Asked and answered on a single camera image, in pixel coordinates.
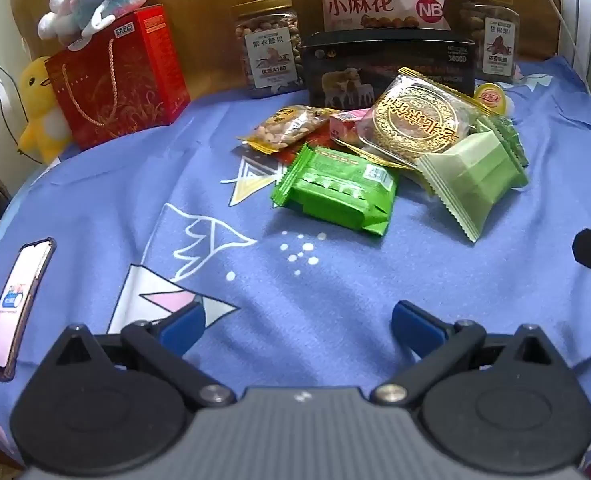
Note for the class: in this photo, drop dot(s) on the blue printed blanket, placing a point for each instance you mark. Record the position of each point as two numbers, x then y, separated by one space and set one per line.
325 265

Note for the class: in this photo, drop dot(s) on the red snack packet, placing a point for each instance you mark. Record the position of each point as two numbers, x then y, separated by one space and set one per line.
300 152

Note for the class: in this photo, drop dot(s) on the bright green snack packet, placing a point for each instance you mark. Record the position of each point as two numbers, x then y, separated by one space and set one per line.
340 187

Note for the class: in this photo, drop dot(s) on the black cardboard box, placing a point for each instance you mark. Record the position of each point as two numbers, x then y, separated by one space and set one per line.
355 55

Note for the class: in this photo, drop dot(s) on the nut jar with brown label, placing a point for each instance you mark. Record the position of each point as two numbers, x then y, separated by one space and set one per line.
493 30

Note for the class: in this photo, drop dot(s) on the yellow peanut packet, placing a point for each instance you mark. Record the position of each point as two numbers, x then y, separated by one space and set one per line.
288 127

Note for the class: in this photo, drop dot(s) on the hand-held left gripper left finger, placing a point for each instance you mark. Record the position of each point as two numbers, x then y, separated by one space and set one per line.
183 324

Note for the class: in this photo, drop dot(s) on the small pink snack packet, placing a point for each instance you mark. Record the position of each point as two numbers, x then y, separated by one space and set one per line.
345 125

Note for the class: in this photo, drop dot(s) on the pale green snack packet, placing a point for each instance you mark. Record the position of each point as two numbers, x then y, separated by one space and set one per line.
475 180

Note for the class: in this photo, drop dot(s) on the clear gold mooncake packet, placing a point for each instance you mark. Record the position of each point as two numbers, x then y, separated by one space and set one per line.
415 117

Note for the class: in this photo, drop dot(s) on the smartphone in dark case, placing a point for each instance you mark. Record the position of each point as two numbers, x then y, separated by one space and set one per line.
17 305

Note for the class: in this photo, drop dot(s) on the yellow lidded jelly cup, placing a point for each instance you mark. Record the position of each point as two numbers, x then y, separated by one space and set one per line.
493 99

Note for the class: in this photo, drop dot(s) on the wooden headboard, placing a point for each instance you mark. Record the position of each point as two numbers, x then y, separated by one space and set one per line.
205 25

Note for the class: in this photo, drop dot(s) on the nut jar with white label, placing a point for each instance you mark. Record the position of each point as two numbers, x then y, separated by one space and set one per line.
270 50

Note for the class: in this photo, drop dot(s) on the red gift bag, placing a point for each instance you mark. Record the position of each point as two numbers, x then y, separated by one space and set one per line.
120 80

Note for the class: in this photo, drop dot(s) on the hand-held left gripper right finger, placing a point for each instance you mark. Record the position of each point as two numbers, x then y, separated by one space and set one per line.
418 327

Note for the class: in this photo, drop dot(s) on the dark green snack packet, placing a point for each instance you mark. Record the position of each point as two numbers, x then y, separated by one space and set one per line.
508 135

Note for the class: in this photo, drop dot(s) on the yellow duck plush toy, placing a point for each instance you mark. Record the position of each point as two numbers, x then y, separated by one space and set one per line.
37 95

